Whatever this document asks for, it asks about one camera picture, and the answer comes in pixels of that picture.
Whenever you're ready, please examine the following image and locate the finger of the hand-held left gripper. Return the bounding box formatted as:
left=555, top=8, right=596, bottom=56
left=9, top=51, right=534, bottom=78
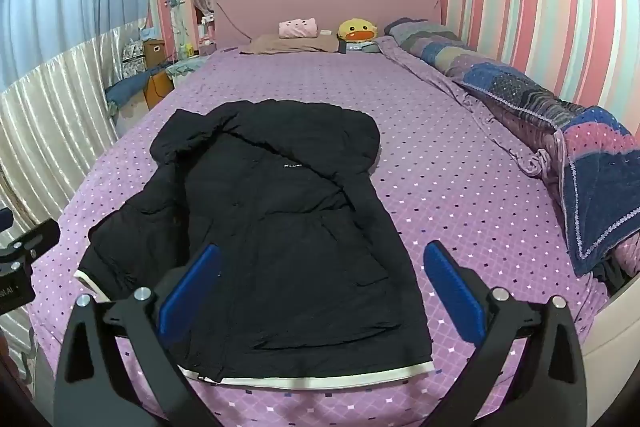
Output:
left=0, top=207, right=62, bottom=275

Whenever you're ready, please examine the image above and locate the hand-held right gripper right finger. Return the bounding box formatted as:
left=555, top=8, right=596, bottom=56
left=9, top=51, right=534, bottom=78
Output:
left=422, top=241, right=591, bottom=427

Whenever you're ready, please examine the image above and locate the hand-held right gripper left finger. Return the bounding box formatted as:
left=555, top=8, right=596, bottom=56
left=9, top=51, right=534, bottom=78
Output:
left=52, top=244, right=223, bottom=427

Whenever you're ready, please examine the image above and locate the black padded jacket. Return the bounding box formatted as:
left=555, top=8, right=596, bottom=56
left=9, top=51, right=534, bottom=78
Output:
left=74, top=99, right=435, bottom=389

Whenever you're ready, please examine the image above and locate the bed with purple dotted sheet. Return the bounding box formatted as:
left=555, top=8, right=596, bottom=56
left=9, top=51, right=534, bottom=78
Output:
left=25, top=39, right=616, bottom=427

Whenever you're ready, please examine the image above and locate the cream satin curtain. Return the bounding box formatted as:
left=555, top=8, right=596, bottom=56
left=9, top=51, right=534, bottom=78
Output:
left=0, top=19, right=151, bottom=212

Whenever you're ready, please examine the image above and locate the blue cloth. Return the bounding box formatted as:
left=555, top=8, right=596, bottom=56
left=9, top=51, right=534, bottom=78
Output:
left=105, top=72, right=151, bottom=108

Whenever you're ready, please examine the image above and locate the orange box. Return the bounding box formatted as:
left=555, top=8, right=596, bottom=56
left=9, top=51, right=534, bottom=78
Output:
left=145, top=69, right=176, bottom=110

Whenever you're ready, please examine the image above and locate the patchwork quilt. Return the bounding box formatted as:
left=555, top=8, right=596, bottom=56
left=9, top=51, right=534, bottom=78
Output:
left=375, top=18, right=640, bottom=288

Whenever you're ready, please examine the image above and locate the brown pillow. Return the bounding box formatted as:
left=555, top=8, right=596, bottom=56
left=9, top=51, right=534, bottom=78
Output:
left=240, top=32, right=341, bottom=55

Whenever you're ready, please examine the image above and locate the yellow duck plush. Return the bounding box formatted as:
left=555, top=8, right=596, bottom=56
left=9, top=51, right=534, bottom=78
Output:
left=336, top=18, right=382, bottom=55

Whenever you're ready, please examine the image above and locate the pink plush toy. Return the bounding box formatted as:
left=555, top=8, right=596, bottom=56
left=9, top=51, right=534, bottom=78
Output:
left=278, top=17, right=319, bottom=40

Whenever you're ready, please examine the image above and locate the pink headboard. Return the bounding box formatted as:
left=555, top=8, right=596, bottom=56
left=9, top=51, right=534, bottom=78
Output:
left=214, top=0, right=445, bottom=50

